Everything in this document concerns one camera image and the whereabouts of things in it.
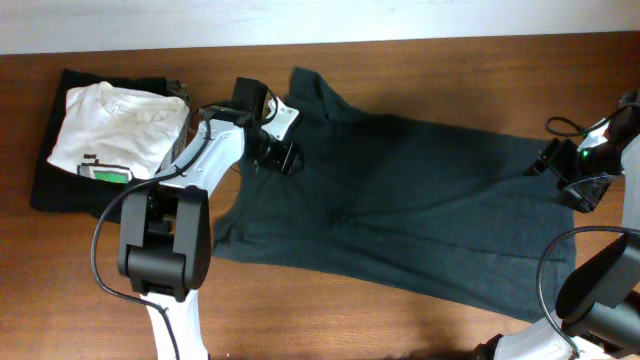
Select dark green t-shirt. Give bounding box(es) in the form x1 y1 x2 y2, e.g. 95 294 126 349
214 68 576 322

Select folded black garment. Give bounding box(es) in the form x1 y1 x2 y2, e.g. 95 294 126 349
30 68 169 217

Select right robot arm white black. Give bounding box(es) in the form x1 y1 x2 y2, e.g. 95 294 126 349
471 90 639 360

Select folded white t-shirt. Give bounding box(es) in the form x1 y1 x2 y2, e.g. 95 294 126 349
47 81 186 183

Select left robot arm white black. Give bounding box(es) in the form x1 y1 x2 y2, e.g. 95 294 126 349
117 77 303 359

